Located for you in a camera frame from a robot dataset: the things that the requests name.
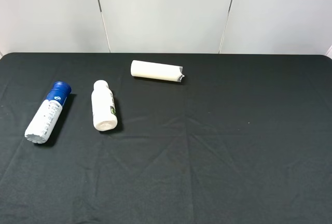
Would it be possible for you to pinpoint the white paper roll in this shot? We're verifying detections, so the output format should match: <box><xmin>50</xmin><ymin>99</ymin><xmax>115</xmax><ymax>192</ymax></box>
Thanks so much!
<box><xmin>130</xmin><ymin>60</ymin><xmax>185</xmax><ymax>82</ymax></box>

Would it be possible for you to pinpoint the blue and white bottle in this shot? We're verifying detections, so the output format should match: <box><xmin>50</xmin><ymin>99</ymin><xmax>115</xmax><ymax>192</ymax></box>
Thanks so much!
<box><xmin>24</xmin><ymin>81</ymin><xmax>72</xmax><ymax>144</ymax></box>

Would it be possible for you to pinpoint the white bottle with green label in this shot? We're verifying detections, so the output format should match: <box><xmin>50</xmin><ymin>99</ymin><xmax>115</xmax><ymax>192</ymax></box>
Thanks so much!
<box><xmin>91</xmin><ymin>80</ymin><xmax>118</xmax><ymax>132</ymax></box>

